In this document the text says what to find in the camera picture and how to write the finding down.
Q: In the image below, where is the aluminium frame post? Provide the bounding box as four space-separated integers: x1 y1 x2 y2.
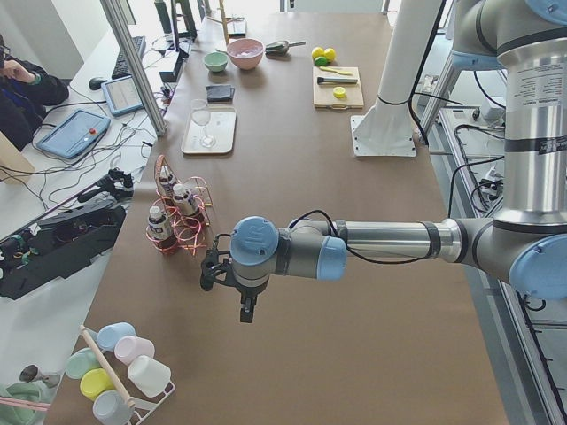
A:
100 0 167 137

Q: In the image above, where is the clear wine glass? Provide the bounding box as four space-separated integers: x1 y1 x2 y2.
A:
190 98 215 148

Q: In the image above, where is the tea bottle back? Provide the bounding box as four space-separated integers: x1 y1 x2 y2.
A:
158 166 177 199

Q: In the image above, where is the pink bowl with ice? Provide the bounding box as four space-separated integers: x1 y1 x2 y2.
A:
227 38 265 70

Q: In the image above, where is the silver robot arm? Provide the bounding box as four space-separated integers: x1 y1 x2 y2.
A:
227 1 566 322

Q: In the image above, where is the grey cup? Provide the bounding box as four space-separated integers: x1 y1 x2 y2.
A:
92 390 134 425

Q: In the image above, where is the seated person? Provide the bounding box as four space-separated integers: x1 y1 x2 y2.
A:
1 38 69 151

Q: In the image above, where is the green bowl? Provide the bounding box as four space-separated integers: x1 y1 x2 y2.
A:
203 51 229 73

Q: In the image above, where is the tea bottle front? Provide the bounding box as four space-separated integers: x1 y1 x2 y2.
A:
147 205 175 252

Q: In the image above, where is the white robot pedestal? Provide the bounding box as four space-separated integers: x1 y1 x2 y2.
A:
351 0 445 158

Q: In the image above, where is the tea bottle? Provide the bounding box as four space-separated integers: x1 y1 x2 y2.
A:
173 183 199 218
147 205 175 252
158 166 177 199

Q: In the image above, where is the yellow cup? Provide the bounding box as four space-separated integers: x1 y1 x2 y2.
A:
80 368 115 401

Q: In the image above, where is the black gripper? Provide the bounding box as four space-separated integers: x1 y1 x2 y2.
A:
235 274 268 322

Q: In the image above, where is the copper wire bottle basket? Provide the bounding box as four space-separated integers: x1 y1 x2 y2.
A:
145 155 213 256

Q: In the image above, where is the black computer mouse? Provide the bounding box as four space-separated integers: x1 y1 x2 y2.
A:
89 77 107 91

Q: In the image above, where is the white cup rack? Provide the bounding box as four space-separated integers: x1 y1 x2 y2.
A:
79 325 176 424

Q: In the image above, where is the blue cup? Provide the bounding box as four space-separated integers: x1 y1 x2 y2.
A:
97 322 136 352

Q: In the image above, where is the grey folded cloth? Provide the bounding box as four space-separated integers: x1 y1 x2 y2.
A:
206 84 235 103

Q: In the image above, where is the half lemon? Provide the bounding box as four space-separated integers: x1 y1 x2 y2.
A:
333 86 346 98

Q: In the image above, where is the white cup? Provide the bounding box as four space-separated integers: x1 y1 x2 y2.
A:
128 355 172 398

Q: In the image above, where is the wooden cutting board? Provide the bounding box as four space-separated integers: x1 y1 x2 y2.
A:
313 66 364 110

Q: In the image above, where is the yellow plastic knife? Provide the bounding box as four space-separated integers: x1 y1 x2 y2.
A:
319 66 353 75

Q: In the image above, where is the steel muddler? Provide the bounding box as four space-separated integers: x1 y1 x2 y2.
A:
316 76 358 85

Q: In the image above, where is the cream rectangular tray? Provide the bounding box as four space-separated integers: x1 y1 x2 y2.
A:
181 105 237 155

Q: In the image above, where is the tea bottle middle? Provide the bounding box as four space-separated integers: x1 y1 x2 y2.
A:
173 183 199 218

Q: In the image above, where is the green cup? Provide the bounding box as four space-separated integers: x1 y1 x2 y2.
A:
65 347 101 380

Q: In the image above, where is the metal ice scoop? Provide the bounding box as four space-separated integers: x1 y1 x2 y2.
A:
265 40 307 55

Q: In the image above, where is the pink cup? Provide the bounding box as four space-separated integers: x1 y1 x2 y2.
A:
113 336 155 366

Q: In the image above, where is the black keyboard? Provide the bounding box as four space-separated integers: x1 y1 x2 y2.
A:
111 35 147 81

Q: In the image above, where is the blue teach pendant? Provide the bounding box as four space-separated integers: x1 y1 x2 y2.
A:
101 75 144 117
36 110 111 159

